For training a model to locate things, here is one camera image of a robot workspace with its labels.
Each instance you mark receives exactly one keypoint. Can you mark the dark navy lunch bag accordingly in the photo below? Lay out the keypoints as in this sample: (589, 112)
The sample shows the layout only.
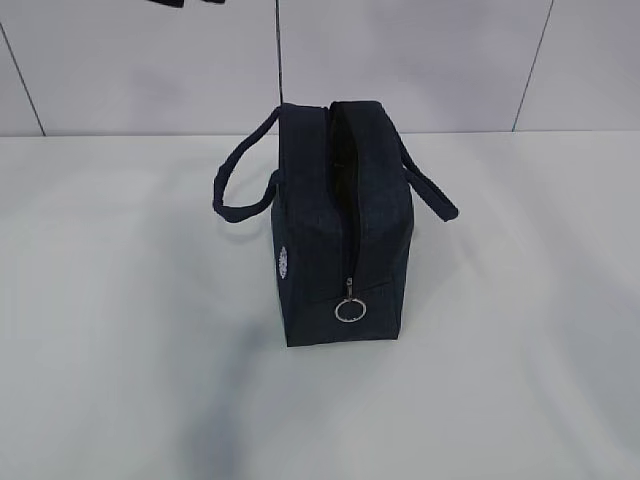
(342, 219)

